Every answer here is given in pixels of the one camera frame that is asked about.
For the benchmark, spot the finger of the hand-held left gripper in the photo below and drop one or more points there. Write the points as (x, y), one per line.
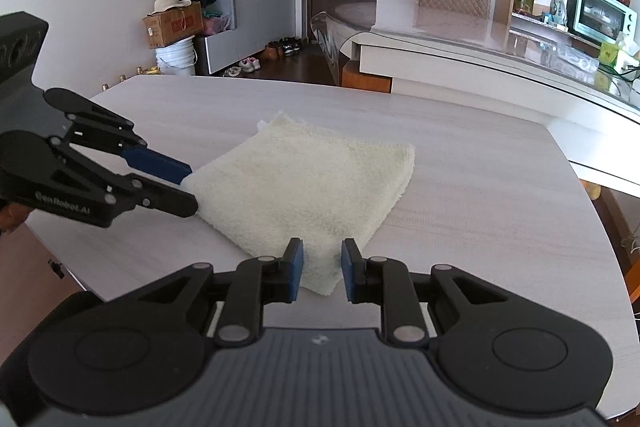
(170, 199)
(160, 167)

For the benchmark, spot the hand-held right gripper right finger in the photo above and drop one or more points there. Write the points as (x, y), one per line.
(348, 269)

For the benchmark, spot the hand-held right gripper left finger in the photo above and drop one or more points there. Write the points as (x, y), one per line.
(296, 269)

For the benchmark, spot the cream terry towel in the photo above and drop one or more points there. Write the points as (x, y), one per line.
(305, 187)

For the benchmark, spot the person's left hand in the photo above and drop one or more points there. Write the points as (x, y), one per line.
(10, 217)

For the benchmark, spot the row of small golden objects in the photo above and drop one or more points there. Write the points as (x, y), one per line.
(137, 71)

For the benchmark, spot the white plastic bucket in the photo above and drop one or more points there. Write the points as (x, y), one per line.
(176, 57)

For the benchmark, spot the pair of white sneakers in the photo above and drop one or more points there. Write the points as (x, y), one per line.
(245, 66)

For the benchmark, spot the brown cardboard box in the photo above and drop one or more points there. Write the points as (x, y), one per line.
(172, 29)

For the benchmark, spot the clear bag of clothes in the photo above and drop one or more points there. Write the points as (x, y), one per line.
(217, 23)

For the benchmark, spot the straw hat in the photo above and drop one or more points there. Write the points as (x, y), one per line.
(170, 2)

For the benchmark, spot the pair of dark shoes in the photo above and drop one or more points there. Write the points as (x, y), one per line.
(285, 47)

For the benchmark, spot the white glass-top dining table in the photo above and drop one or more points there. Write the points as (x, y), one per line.
(475, 57)

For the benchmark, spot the orange wooden chair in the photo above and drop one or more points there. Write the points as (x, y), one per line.
(634, 282)

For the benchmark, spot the clear plastic container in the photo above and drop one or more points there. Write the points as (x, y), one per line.
(577, 58)

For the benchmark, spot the green tissue box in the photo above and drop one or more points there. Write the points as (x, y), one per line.
(610, 53)

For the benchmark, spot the mint toaster oven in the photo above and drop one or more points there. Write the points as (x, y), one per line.
(600, 14)

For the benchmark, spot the small black table bracket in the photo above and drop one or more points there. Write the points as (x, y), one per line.
(56, 268)

